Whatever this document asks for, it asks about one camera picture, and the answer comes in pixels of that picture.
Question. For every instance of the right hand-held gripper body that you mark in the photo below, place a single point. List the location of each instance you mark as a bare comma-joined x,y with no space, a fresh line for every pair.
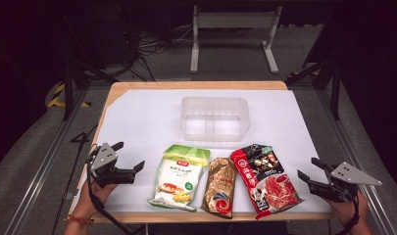
348,176

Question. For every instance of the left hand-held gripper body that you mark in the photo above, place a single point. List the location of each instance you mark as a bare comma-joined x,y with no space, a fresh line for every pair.
103,156

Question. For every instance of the red and black food packet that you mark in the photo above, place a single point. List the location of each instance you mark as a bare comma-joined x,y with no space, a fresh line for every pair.
268,182

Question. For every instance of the green and white food packet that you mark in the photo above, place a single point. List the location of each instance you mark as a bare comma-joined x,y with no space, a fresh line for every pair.
178,178

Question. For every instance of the gold foil packet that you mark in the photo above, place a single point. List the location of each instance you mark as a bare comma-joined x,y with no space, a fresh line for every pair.
219,189

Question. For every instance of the clear plastic container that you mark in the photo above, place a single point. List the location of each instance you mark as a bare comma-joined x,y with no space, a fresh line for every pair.
215,119

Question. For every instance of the person's right hand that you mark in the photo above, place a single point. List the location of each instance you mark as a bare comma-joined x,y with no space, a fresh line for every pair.
348,210

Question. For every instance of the person's left hand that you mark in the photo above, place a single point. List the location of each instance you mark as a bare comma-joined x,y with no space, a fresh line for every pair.
91,199

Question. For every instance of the white paper sheet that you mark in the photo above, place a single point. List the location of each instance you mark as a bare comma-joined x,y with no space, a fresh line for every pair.
143,124

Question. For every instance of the yellow and black hazard tape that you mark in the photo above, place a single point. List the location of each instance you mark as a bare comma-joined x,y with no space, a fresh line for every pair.
57,98

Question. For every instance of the black tripod stand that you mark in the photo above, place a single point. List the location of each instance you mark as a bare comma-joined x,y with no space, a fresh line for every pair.
68,81
335,84

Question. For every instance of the white metal stand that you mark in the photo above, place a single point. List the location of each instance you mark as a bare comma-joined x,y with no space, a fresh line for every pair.
233,20

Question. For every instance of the aluminium floor rail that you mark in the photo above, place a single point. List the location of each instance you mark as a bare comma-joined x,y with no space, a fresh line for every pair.
42,169
353,153

